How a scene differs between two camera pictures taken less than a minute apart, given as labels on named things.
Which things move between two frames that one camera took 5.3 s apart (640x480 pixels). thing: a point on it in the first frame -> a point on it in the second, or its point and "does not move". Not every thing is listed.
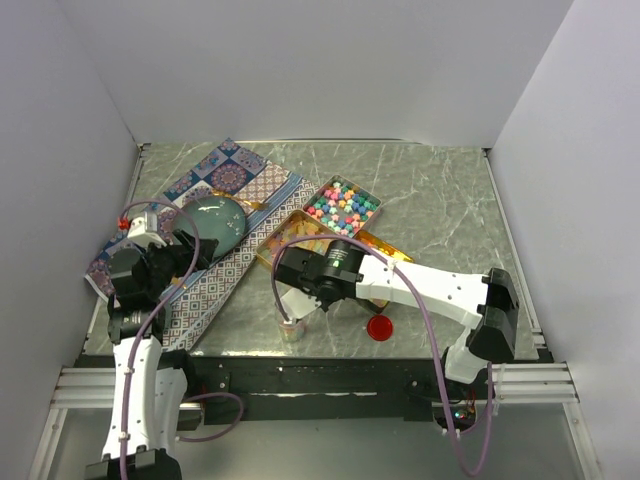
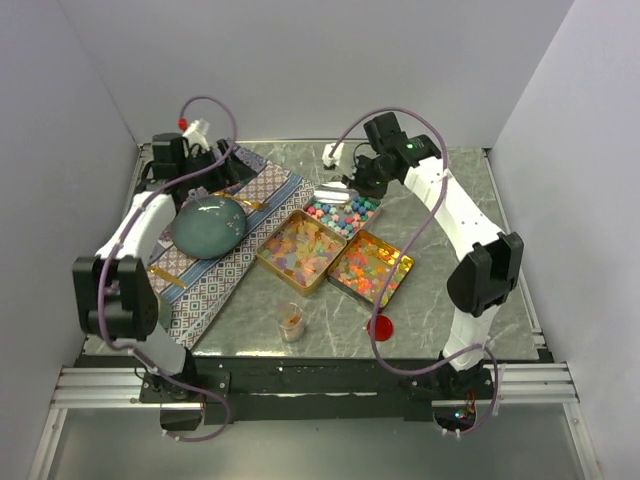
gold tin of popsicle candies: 296,224 does not move
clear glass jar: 292,332 does not move
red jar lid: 379,328 does not move
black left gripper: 176,252 -> 233,172
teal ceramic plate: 219,218 does not move
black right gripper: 324,305 -> 353,181
